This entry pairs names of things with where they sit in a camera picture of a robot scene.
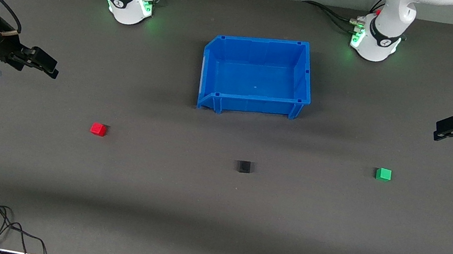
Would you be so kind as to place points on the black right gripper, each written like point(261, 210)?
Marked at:
point(2, 46)

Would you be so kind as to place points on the red cube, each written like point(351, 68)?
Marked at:
point(98, 129)

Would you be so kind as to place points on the black cube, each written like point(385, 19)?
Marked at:
point(244, 166)

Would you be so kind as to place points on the green cube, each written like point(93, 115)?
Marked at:
point(383, 174)

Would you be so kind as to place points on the blue plastic storage bin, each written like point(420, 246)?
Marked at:
point(258, 81)

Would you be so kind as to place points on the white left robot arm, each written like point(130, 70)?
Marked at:
point(379, 42)

